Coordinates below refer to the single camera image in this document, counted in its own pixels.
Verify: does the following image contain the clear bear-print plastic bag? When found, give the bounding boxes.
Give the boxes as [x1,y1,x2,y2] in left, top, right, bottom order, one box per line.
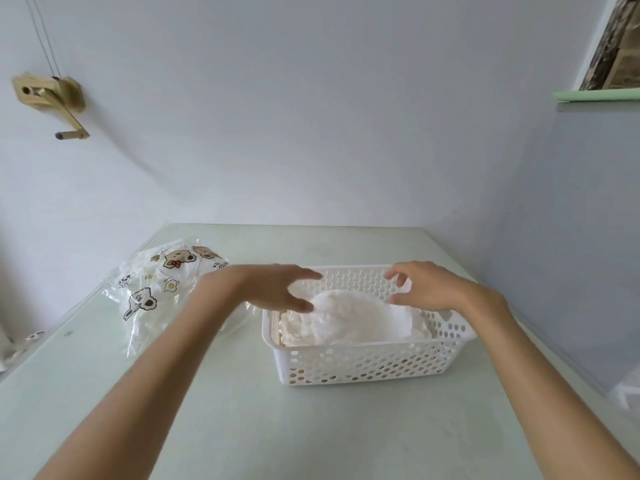
[102,237,262,357]

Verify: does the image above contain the thin steel winch cable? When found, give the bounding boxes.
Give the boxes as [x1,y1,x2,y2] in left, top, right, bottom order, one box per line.
[22,0,64,79]

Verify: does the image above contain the person's left forearm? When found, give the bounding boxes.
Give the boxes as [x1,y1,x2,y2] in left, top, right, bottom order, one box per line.
[35,267,252,480]

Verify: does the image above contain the stack of white gloves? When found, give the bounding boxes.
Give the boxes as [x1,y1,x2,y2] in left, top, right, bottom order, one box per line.
[277,288,437,349]

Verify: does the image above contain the white perforated plastic basket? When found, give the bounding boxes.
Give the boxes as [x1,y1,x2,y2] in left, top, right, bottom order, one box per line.
[261,264,479,387]

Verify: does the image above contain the person's left hand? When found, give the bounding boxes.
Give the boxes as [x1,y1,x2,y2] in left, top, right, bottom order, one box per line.
[227,263,325,315]

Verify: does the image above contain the brass wall crank winch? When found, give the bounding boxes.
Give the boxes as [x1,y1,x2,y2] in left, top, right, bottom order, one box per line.
[11,73,91,142]

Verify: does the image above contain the person's right hand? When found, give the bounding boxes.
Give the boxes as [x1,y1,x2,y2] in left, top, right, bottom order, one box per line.
[383,260,482,313]

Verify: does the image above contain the pale green shelf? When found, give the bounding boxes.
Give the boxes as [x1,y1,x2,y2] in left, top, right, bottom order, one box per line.
[551,88,640,103]

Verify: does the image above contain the person's right forearm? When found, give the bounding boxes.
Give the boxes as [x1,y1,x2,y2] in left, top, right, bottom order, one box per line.
[459,283,640,480]

